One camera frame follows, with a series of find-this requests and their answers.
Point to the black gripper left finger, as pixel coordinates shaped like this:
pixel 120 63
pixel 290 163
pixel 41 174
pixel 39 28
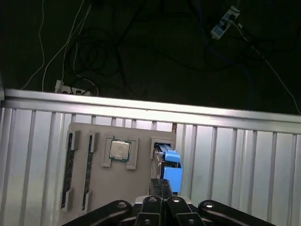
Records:
pixel 150 212

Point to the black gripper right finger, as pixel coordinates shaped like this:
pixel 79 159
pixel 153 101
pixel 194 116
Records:
pixel 178 212

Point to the hard disk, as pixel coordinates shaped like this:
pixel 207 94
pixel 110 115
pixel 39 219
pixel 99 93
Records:
pixel 172 179

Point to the grey parts rack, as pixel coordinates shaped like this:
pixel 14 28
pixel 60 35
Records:
pixel 122 183

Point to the silver CPU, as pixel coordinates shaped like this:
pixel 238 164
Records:
pixel 120 150

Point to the green RAM stick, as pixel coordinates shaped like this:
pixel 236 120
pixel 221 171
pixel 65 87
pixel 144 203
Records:
pixel 68 169
pixel 88 169

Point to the white blue power strip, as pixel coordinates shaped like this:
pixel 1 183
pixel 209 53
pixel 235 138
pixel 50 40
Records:
pixel 223 26

